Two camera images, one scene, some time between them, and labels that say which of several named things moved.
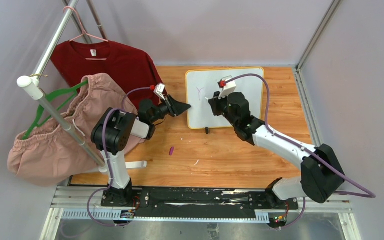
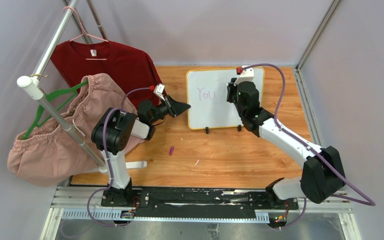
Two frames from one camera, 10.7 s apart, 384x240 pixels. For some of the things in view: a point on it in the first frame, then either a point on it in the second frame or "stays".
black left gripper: (174, 108) stays
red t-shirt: (74, 59) stays
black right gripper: (215, 102) → (232, 88)
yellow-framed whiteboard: (201, 83) stays
